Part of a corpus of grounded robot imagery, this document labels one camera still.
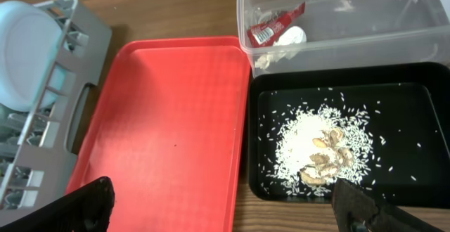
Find grey dishwasher rack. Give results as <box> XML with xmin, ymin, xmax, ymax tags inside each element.
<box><xmin>1</xmin><ymin>0</ymin><xmax>112</xmax><ymax>225</ymax></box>

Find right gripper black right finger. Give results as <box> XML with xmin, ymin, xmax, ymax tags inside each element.
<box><xmin>331</xmin><ymin>179</ymin><xmax>441</xmax><ymax>232</ymax></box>

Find black waste tray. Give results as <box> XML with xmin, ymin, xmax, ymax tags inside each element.
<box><xmin>248</xmin><ymin>63</ymin><xmax>449</xmax><ymax>208</ymax></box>

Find clear plastic waste bin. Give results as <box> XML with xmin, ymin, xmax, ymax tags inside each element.
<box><xmin>236</xmin><ymin>0</ymin><xmax>449</xmax><ymax>76</ymax></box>

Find red snack wrapper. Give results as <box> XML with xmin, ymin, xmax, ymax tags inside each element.
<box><xmin>247</xmin><ymin>2</ymin><xmax>306</xmax><ymax>48</ymax></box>

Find rice and food scraps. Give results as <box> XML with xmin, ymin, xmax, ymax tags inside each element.
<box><xmin>258</xmin><ymin>87</ymin><xmax>423</xmax><ymax>198</ymax></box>

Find white paper napkin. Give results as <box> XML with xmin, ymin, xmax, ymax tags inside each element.
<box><xmin>255</xmin><ymin>26</ymin><xmax>307</xmax><ymax>70</ymax></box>

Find red plastic serving tray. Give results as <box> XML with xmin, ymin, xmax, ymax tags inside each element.
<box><xmin>67</xmin><ymin>37</ymin><xmax>250</xmax><ymax>232</ymax></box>

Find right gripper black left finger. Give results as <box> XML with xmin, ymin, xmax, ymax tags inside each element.
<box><xmin>1</xmin><ymin>176</ymin><xmax>115</xmax><ymax>232</ymax></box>

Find large light blue plate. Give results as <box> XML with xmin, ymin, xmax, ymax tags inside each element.
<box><xmin>1</xmin><ymin>1</ymin><xmax>62</xmax><ymax>112</ymax></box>

